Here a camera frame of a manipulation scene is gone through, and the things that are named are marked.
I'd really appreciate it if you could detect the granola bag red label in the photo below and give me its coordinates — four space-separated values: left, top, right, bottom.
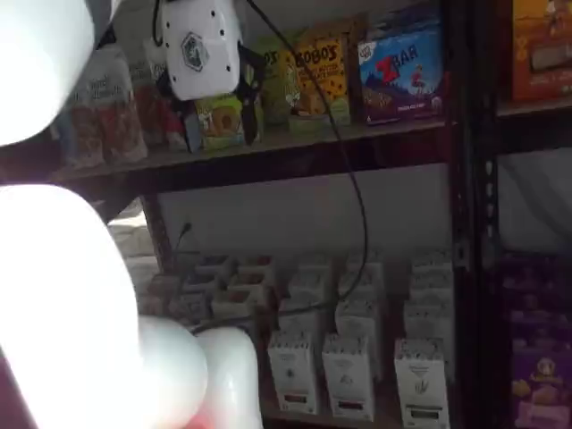
142 39 189 151

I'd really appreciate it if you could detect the yellow Bobo's peanut butter box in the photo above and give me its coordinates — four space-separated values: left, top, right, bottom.
285 30 353 134
307 13 371 124

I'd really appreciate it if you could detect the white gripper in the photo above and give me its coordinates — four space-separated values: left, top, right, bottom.
156 0 265 154

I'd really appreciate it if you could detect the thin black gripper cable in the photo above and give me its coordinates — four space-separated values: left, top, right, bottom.
150 0 165 48

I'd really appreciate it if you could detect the orange snack box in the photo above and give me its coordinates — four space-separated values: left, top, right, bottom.
511 0 572 103

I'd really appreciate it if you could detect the white box pink strip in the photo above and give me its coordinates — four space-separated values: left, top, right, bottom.
334 299 383 381
341 267 385 305
348 252 385 273
321 332 376 422

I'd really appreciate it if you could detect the purely elizabeth yellow label box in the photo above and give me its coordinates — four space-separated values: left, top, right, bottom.
210 289 269 332
226 270 274 294

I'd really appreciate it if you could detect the blue Z Bar box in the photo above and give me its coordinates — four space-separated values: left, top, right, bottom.
357 20 447 127
366 2 444 44

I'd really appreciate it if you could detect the black power plug cord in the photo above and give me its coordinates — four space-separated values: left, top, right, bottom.
172 221 194 258

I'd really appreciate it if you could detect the granola bag orange label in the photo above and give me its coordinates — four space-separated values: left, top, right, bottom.
129 60 169 148
91 44 149 165

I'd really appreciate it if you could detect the purple Annie's box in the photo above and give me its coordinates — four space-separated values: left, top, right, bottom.
511 339 572 429
498 252 559 282
502 276 572 314
509 307 572 345

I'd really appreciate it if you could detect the white box green strip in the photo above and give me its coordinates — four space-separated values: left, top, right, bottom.
393 338 450 429
408 273 453 305
403 299 452 345
410 249 453 277

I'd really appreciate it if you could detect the black metal shelving rack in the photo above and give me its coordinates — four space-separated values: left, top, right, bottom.
0 0 479 429
473 0 572 429

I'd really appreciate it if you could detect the green Bobo's apple pie box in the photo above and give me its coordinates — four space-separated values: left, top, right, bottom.
255 38 297 130
194 91 265 152

